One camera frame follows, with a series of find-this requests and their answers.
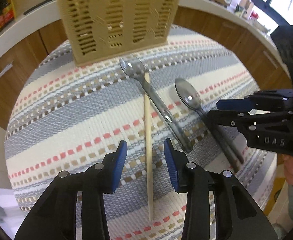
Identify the clear grey plastic spoon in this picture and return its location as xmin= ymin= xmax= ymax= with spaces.
xmin=174 ymin=78 xmax=245 ymax=173
xmin=119 ymin=56 xmax=193 ymax=153

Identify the white kitchen countertop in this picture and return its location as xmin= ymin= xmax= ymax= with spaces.
xmin=0 ymin=0 xmax=287 ymax=65

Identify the patterned cup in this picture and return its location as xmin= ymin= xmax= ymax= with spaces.
xmin=234 ymin=5 xmax=247 ymax=18

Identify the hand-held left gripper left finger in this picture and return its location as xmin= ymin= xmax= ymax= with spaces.
xmin=14 ymin=140 xmax=128 ymax=240

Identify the striped woven tablecloth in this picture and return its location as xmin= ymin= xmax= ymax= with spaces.
xmin=4 ymin=25 xmax=278 ymax=240

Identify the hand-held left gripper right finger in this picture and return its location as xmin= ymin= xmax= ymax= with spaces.
xmin=164 ymin=138 xmax=278 ymax=240

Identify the beige plastic utensil basket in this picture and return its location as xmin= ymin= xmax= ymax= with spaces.
xmin=52 ymin=0 xmax=185 ymax=67

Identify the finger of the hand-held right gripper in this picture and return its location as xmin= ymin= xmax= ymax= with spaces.
xmin=217 ymin=89 xmax=293 ymax=112
xmin=208 ymin=110 xmax=293 ymax=130

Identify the white kettle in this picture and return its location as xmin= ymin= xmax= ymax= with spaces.
xmin=239 ymin=0 xmax=254 ymax=19

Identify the wooden chopstick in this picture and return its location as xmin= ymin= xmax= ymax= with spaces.
xmin=143 ymin=73 xmax=154 ymax=222

